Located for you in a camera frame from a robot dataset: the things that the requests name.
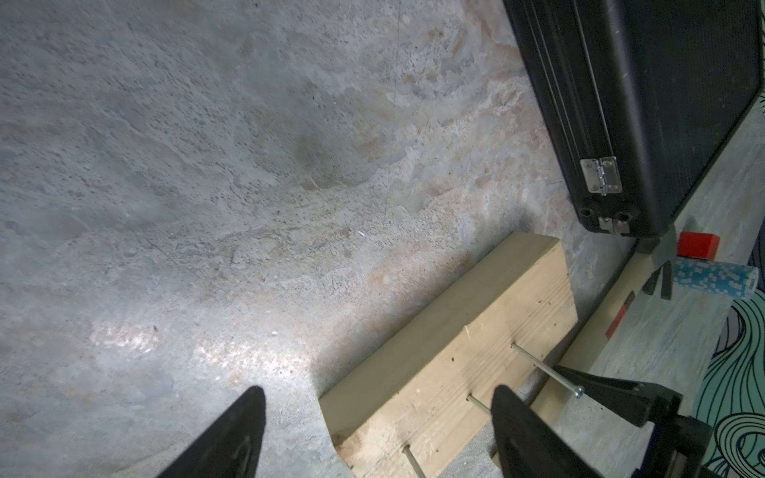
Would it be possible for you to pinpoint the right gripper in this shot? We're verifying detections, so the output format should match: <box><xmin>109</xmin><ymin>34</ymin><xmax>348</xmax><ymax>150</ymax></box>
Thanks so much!
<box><xmin>554</xmin><ymin>366</ymin><xmax>715</xmax><ymax>477</ymax></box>

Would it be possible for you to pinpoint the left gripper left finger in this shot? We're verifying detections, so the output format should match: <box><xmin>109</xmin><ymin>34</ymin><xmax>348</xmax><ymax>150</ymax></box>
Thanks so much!
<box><xmin>159</xmin><ymin>386</ymin><xmax>266</xmax><ymax>478</ymax></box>

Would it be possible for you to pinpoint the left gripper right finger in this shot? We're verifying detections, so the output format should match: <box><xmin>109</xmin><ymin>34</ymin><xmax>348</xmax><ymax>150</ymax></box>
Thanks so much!
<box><xmin>490</xmin><ymin>386</ymin><xmax>601</xmax><ymax>477</ymax></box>

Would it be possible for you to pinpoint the wooden block with nails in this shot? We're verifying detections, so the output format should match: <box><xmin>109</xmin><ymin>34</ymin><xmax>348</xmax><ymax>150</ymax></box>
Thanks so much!
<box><xmin>320</xmin><ymin>232</ymin><xmax>578</xmax><ymax>477</ymax></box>

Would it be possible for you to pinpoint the wooden handle claw hammer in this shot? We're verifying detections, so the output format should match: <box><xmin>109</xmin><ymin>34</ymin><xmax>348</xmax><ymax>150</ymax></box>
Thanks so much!
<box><xmin>528</xmin><ymin>226</ymin><xmax>679</xmax><ymax>428</ymax></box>

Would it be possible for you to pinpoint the steel nail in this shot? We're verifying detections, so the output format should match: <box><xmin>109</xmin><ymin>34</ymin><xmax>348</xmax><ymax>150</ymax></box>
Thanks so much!
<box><xmin>511</xmin><ymin>343</ymin><xmax>585</xmax><ymax>398</ymax></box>
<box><xmin>466</xmin><ymin>394</ymin><xmax>491</xmax><ymax>415</ymax></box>
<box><xmin>402</xmin><ymin>444</ymin><xmax>426</xmax><ymax>478</ymax></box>

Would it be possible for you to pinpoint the black hard case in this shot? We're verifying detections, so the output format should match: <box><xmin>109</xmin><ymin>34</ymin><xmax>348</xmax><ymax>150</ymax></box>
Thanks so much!
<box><xmin>505</xmin><ymin>1</ymin><xmax>764</xmax><ymax>238</ymax></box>

